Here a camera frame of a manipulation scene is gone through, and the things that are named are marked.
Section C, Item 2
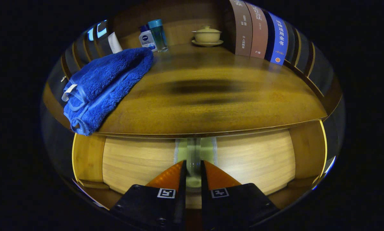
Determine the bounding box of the wooden cabinet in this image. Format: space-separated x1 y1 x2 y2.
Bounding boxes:
41 0 345 154

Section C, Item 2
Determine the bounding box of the beige lidded teacup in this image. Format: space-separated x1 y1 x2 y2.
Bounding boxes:
192 26 224 47

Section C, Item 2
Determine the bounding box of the black backdrop cloth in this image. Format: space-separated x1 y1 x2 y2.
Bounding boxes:
41 19 345 180

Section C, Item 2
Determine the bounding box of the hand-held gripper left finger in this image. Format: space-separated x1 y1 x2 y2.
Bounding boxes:
110 160 186 231

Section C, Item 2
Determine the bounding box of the blue folded towel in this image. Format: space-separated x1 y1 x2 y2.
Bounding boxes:
62 47 154 136

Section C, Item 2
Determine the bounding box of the wooden drawer with black knob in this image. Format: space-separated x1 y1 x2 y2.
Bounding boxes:
72 120 328 210

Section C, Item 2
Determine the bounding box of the white tube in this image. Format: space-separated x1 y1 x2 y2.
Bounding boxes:
108 31 123 54

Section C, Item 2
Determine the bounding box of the teal bottle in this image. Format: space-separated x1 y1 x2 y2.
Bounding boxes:
148 19 169 52

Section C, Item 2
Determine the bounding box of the wooden countertop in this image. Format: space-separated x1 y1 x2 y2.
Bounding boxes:
43 43 328 137

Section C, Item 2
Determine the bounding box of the white bottle with blue cap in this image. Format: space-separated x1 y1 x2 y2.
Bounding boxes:
139 25 158 52

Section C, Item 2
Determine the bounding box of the blue book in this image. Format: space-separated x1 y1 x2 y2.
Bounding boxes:
264 11 289 66

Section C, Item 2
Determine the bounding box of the dark brown book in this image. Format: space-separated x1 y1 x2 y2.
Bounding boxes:
226 0 253 57

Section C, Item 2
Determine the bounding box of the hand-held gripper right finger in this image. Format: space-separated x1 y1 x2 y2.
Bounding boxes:
201 160 280 230

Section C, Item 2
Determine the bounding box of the reddish brown book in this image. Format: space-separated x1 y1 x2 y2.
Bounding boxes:
245 2 269 59

